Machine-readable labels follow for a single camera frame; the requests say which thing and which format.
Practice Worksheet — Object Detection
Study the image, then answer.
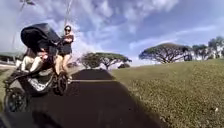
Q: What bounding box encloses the low building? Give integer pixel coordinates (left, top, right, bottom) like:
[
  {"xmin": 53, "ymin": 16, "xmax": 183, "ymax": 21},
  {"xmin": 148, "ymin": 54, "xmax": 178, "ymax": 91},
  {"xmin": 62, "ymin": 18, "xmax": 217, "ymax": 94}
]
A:
[{"xmin": 0, "ymin": 51, "xmax": 24, "ymax": 67}]

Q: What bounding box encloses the black stroller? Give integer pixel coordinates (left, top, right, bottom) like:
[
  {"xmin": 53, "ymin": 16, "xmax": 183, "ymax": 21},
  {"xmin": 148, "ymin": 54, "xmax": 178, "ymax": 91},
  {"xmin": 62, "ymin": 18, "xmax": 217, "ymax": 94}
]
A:
[{"xmin": 2, "ymin": 22, "xmax": 70, "ymax": 114}]

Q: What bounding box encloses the wide flat-crowned tree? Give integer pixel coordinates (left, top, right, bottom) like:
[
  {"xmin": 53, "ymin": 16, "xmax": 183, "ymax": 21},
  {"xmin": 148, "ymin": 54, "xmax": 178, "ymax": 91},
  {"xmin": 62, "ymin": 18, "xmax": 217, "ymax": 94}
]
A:
[
  {"xmin": 138, "ymin": 42, "xmax": 192, "ymax": 65},
  {"xmin": 79, "ymin": 51, "xmax": 133, "ymax": 71}
]

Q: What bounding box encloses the dark asphalt path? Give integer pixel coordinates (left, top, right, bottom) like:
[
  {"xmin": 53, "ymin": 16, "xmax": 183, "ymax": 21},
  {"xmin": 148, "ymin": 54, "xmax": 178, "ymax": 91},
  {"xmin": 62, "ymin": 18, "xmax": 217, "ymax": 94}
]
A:
[{"xmin": 0, "ymin": 68, "xmax": 168, "ymax": 128}]

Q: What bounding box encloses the dark bush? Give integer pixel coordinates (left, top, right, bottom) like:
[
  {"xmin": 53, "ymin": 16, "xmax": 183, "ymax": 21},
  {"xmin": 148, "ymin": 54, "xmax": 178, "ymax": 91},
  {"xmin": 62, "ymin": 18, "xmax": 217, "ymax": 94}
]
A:
[{"xmin": 117, "ymin": 62, "xmax": 131, "ymax": 70}]

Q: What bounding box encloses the palm tree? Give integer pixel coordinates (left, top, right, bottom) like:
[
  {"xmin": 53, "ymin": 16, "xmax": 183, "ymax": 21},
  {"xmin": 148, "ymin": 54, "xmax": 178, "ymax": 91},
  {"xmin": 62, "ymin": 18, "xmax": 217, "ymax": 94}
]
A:
[{"xmin": 10, "ymin": 0, "xmax": 37, "ymax": 53}]

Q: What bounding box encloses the person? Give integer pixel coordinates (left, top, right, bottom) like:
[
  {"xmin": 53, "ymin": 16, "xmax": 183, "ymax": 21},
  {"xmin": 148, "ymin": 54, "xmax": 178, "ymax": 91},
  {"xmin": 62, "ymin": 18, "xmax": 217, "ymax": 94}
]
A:
[
  {"xmin": 20, "ymin": 47, "xmax": 50, "ymax": 74},
  {"xmin": 54, "ymin": 24, "xmax": 76, "ymax": 85}
]

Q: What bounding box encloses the group of trees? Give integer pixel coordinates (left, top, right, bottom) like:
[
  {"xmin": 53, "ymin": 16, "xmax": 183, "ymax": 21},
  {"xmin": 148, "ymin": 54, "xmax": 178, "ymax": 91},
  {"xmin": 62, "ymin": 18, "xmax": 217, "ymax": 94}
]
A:
[{"xmin": 190, "ymin": 35, "xmax": 224, "ymax": 62}]

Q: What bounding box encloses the grass slope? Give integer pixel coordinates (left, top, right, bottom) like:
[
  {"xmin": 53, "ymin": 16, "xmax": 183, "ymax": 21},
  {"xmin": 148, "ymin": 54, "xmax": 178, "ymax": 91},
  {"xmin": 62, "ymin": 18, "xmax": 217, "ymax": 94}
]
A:
[{"xmin": 109, "ymin": 58, "xmax": 224, "ymax": 128}]

